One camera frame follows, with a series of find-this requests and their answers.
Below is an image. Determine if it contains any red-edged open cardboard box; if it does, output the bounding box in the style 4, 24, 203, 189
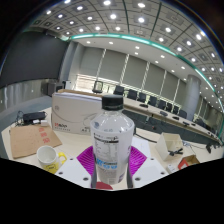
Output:
177, 154, 201, 171

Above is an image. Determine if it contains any black item in beige box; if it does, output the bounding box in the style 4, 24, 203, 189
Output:
168, 148, 184, 157

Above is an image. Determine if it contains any brown paper envelope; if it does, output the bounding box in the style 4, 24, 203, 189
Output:
8, 123, 63, 160

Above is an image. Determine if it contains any clear plastic water bottle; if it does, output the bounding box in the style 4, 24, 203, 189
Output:
90, 94, 136, 186

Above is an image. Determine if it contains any white paper sheet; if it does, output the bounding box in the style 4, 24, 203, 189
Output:
131, 134, 153, 158

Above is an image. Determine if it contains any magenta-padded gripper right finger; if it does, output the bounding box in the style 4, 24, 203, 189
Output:
124, 145, 170, 189

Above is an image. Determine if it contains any small beige open box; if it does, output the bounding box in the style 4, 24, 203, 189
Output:
155, 131, 184, 162

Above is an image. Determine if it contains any white cardboard paper box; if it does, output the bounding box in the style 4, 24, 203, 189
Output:
50, 89, 104, 136

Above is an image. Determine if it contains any black power adapter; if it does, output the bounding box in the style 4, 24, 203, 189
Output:
21, 111, 47, 123

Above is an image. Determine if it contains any white and yellow mug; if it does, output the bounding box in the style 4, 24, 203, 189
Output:
36, 145, 68, 175

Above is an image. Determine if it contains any old grey monitor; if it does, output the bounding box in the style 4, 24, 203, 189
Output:
46, 81, 65, 98

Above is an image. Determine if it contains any group of ceiling lights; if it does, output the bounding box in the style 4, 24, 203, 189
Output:
33, 0, 224, 101

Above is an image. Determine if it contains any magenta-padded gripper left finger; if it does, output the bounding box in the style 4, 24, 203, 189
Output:
54, 145, 98, 189

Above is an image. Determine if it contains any row of black office chairs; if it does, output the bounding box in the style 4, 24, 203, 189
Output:
91, 79, 208, 129

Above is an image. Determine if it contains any long curved conference desk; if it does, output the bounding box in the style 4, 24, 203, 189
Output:
58, 88, 221, 144

